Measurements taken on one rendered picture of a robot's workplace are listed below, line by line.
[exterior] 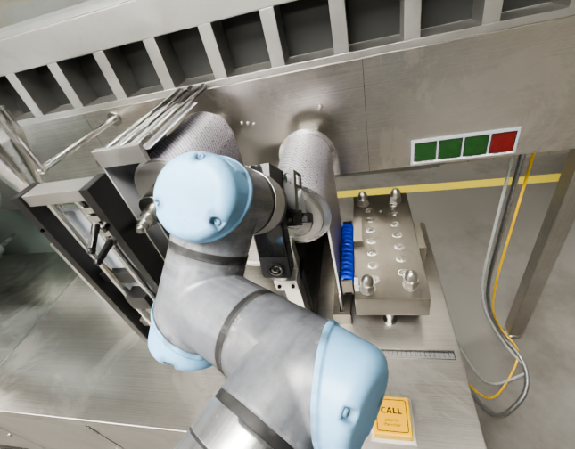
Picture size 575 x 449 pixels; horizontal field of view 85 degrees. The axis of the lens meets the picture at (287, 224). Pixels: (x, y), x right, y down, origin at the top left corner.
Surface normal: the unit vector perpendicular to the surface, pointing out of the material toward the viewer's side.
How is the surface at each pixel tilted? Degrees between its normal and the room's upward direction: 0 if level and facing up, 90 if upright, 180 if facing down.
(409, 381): 0
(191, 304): 29
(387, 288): 0
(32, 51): 90
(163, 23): 90
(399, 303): 90
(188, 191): 50
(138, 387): 0
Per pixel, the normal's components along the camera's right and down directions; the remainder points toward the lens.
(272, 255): -0.20, 0.52
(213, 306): -0.37, -0.55
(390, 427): -0.22, -0.76
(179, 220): -0.25, 0.00
